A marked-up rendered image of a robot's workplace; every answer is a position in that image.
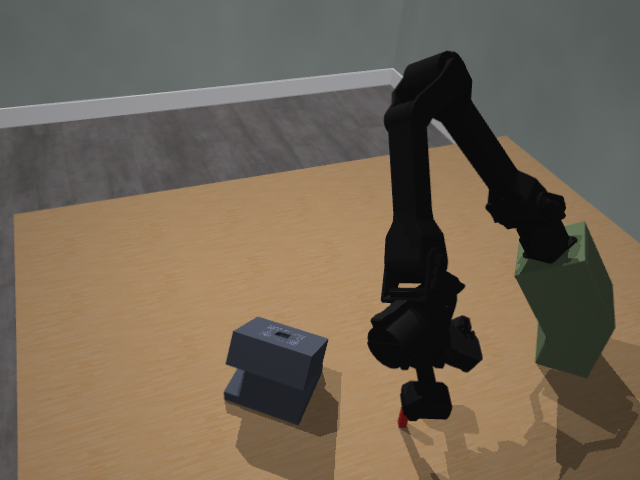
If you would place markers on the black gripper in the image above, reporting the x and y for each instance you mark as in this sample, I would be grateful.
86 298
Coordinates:
426 398

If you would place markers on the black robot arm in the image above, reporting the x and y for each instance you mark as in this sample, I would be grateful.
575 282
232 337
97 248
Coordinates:
415 244

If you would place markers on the dark grey sloped panel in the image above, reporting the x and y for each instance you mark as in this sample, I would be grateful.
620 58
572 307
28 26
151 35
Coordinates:
275 376

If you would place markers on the dark red rectangular bar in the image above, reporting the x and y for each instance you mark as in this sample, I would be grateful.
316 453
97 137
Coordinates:
402 420

